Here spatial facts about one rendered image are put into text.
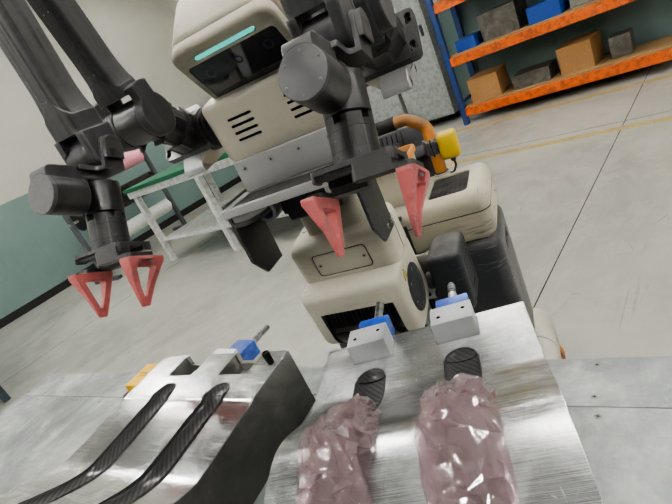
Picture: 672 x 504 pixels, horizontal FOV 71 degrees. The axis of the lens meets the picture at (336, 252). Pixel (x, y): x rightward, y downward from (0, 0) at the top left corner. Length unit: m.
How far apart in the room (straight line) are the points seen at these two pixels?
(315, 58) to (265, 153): 0.41
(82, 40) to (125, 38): 7.60
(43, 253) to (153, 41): 3.74
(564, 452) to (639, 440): 0.14
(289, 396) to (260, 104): 0.50
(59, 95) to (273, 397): 0.53
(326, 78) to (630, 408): 0.43
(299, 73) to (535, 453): 0.39
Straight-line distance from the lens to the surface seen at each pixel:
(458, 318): 0.57
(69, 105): 0.83
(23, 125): 7.54
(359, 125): 0.54
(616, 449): 0.52
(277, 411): 0.63
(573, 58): 5.31
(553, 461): 0.39
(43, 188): 0.77
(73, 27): 0.92
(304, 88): 0.49
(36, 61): 0.84
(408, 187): 0.51
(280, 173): 0.88
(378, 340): 0.59
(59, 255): 7.36
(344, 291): 0.94
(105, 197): 0.80
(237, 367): 0.71
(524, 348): 0.54
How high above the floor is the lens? 1.19
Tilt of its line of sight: 20 degrees down
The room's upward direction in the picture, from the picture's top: 25 degrees counter-clockwise
